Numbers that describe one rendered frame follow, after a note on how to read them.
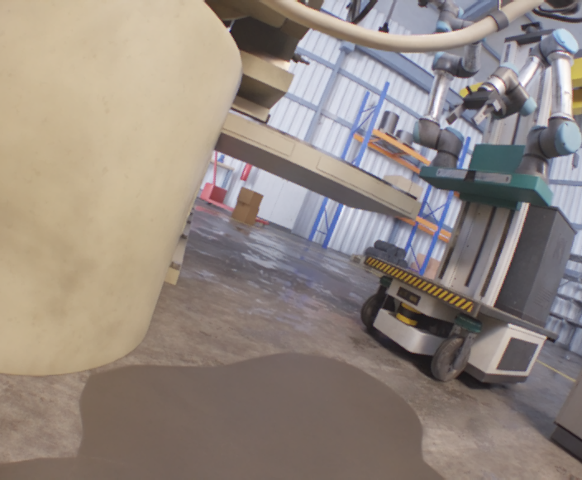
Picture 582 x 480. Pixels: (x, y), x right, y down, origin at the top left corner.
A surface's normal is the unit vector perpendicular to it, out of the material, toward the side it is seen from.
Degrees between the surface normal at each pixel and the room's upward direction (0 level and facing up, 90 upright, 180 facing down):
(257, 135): 90
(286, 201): 90
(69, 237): 90
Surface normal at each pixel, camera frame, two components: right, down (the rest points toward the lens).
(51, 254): 0.73, 0.33
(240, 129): 0.26, 0.16
